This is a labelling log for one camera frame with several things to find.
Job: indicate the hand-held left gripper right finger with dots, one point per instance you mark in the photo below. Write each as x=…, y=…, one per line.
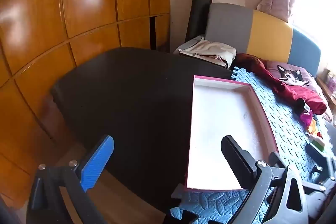
x=237, y=158

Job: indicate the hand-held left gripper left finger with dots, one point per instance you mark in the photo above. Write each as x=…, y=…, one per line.
x=95, y=163

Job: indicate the green white bottle toy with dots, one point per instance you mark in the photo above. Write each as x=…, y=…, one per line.
x=317, y=144

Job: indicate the pink tray box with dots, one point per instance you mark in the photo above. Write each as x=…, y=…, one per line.
x=220, y=121

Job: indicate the blue foam mat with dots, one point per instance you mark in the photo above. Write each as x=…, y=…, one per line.
x=286, y=119

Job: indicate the wooden bedside table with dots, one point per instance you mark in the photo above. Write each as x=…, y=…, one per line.
x=328, y=95

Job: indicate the small decorated box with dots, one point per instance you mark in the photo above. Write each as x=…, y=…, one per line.
x=330, y=79

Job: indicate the dark red cloth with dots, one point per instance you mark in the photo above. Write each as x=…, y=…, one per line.
x=288, y=90

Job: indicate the beige canvas bag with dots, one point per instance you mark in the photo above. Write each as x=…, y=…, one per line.
x=210, y=49

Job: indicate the grey yellow blue headboard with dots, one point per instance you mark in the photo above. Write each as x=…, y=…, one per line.
x=270, y=35

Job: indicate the black rolled mat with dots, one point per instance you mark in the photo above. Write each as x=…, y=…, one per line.
x=197, y=14

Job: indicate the wooden wardrobe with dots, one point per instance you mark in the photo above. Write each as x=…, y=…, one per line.
x=78, y=3

